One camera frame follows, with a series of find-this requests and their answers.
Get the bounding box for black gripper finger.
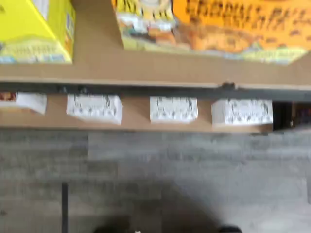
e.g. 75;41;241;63
93;216;134;233
217;225;242;233

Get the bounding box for wooden shelf board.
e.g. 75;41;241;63
0;0;311;89

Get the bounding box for white patterned small boxes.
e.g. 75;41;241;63
0;93;275;133

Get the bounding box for green Bobo's apple pie box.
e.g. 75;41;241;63
0;0;76;65

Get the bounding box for orange Bobo's peanut butter box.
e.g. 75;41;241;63
111;0;311;66

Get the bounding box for white patterned carton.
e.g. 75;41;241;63
66;94;123;126
211;98;274;129
149;96;199;125

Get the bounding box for black metal stand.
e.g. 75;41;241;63
61;182;69;220

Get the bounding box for yellow label granola box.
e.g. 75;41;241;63
0;91;47;116

